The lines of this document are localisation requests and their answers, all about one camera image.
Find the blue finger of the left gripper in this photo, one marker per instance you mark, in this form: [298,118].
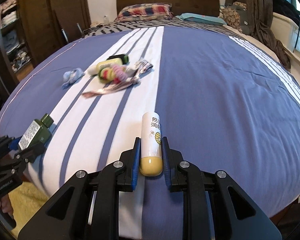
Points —
[14,143]

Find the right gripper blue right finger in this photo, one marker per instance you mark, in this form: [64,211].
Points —
[166,153]

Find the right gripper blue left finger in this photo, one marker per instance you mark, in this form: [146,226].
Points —
[136,158]

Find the white yellow lotion bottle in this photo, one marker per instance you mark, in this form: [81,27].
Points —
[151,164]

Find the dark green bottle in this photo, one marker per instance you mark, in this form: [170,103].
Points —
[38,131]

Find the pink measuring tape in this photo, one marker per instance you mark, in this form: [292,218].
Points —
[113,88]

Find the light blue cloth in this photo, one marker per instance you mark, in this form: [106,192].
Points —
[70,77]

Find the person left hand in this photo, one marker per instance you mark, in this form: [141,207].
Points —
[6,206]

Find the yellow fluffy rug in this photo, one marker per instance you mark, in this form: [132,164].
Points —
[26,200]

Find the striped grey white cloth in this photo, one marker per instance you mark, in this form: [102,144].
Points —
[140,67]

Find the yellow cream tube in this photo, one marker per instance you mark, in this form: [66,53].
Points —
[94,69]

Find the dark wooden wardrobe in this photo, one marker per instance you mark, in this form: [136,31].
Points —
[40,26]

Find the black white patterned blanket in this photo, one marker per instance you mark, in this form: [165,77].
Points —
[116,27]

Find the teal folded pillow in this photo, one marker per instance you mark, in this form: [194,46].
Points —
[190,17]

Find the plaid red blue pillow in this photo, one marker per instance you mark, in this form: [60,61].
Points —
[145,12]

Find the patterned brown bag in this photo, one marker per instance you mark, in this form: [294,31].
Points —
[235,15]

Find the dark wooden headboard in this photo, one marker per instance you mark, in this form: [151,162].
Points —
[170,2]

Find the brown curtain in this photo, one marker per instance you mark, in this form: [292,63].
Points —
[260,18]

